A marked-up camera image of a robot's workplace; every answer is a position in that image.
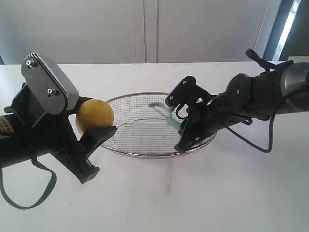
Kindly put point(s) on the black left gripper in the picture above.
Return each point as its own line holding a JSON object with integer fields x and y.
{"x": 54, "y": 135}

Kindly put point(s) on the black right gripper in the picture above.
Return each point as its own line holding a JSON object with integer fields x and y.
{"x": 204, "y": 119}

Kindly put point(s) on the yellow lemon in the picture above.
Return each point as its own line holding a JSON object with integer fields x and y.
{"x": 94, "y": 114}

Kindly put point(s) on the teal handled vegetable peeler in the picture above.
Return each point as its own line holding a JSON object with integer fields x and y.
{"x": 163, "y": 111}

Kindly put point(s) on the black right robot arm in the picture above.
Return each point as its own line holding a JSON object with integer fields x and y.
{"x": 280, "y": 89}

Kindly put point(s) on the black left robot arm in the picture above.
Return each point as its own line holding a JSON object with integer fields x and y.
{"x": 25, "y": 106}

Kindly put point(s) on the white cabinet doors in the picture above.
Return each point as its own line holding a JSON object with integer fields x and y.
{"x": 130, "y": 31}

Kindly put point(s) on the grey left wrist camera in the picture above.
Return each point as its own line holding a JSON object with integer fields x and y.
{"x": 49, "y": 84}

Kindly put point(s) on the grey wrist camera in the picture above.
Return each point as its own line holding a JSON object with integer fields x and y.
{"x": 186, "y": 92}
{"x": 49, "y": 84}

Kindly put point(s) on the oval wire mesh basket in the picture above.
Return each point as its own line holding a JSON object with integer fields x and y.
{"x": 141, "y": 131}

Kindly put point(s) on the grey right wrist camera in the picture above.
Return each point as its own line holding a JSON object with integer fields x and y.
{"x": 186, "y": 92}

